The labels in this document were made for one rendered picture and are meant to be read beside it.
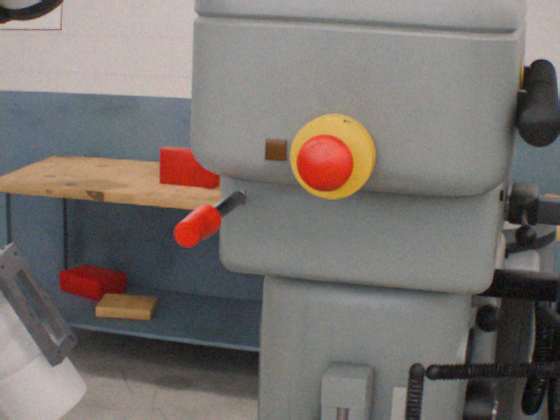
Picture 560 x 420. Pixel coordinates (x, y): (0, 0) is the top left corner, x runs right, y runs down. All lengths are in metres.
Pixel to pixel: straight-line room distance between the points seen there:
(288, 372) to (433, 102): 0.33
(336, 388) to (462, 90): 0.30
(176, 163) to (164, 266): 0.91
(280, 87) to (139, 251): 4.97
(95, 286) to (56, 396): 4.67
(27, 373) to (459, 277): 0.37
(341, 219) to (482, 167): 0.16
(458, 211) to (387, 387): 0.19
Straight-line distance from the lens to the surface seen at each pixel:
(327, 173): 0.77
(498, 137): 0.83
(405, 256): 0.93
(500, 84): 0.83
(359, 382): 0.96
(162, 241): 5.71
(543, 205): 1.33
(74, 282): 5.56
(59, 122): 5.81
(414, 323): 0.98
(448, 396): 1.03
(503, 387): 1.48
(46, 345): 0.77
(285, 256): 0.95
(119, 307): 5.22
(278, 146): 0.83
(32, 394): 0.78
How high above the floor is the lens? 1.90
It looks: 13 degrees down
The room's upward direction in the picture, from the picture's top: 2 degrees clockwise
